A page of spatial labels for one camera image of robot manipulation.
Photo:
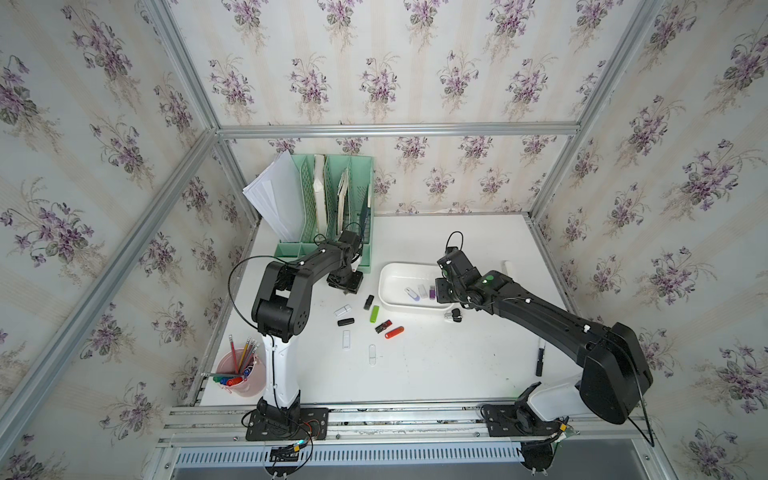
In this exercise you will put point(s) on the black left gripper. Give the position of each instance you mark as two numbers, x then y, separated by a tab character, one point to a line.
352	287

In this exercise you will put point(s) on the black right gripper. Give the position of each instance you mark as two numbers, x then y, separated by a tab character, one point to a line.
440	296

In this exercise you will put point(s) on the white silver usb drive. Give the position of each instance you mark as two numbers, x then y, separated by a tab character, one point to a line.
342	310

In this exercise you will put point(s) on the white blue usb drive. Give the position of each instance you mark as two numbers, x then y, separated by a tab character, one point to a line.
412	294

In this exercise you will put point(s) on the white green-band usb drive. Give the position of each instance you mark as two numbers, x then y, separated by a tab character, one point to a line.
372	355

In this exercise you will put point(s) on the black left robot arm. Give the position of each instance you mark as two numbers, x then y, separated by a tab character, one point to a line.
281	309

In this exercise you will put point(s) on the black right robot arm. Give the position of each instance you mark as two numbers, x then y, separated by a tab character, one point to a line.
615	373

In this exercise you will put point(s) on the small black usb drive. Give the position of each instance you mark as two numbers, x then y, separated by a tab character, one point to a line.
368	302

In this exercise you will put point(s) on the green usb drive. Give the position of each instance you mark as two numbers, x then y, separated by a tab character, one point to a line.
374	314

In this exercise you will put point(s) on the white storage box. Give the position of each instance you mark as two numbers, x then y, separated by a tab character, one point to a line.
396	276

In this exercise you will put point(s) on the red black swivel usb drive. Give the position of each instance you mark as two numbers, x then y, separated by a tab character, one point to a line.
383	326

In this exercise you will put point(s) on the red translucent usb drive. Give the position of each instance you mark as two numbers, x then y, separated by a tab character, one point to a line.
394	332

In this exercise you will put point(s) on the white eraser stick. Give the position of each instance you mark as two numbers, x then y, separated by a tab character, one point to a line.
509	268

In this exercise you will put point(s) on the green desk file organizer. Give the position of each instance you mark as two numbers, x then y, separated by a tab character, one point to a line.
358	208

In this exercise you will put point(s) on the beige notebook in organizer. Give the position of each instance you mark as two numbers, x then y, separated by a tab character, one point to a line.
341	199

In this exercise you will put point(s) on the white book in organizer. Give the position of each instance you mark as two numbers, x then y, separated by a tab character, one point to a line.
319	194

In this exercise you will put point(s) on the white paper stack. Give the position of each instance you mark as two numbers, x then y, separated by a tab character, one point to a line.
277	196

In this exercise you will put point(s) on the pink pen cup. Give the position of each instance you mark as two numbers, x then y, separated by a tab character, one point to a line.
241	371

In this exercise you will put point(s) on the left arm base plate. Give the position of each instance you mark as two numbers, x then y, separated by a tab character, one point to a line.
302	424

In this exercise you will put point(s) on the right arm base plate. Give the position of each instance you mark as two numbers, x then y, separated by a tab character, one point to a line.
518	419

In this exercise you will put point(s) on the aluminium frame rail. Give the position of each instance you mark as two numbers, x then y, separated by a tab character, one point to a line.
402	129

